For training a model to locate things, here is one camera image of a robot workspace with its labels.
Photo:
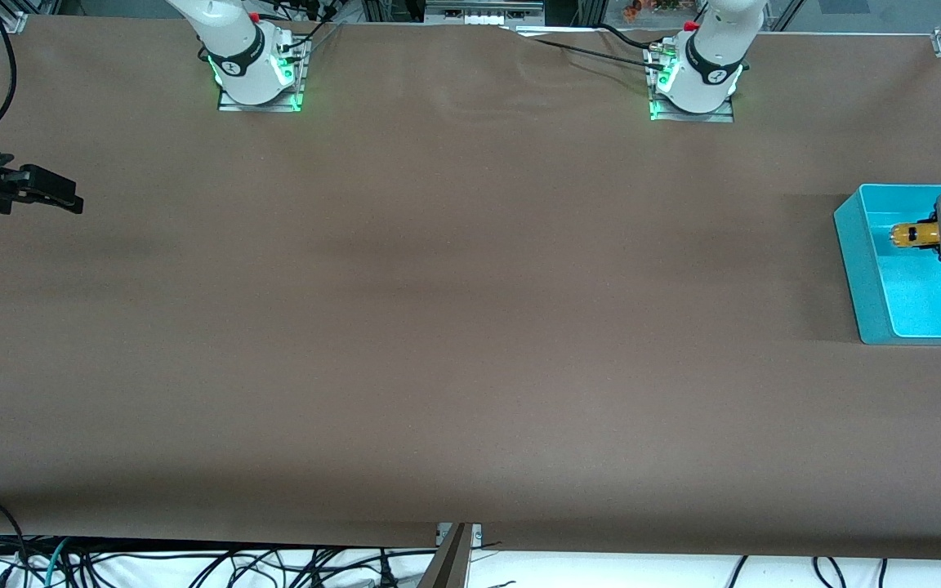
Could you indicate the yellow toy beetle car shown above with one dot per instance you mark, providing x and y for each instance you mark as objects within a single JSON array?
[{"x": 907, "y": 235}]

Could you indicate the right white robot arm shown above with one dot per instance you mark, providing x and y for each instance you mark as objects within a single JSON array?
[{"x": 242, "y": 57}]

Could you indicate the teal plastic storage bin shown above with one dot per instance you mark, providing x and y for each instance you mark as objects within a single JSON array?
[{"x": 920, "y": 302}]

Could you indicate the orange background items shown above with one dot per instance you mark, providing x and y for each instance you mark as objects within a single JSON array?
[{"x": 642, "y": 8}]

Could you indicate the brown table cover sheet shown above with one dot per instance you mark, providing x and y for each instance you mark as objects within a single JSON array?
[{"x": 470, "y": 367}]

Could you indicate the metal table edge bracket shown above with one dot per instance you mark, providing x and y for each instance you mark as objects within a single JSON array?
[{"x": 450, "y": 563}]

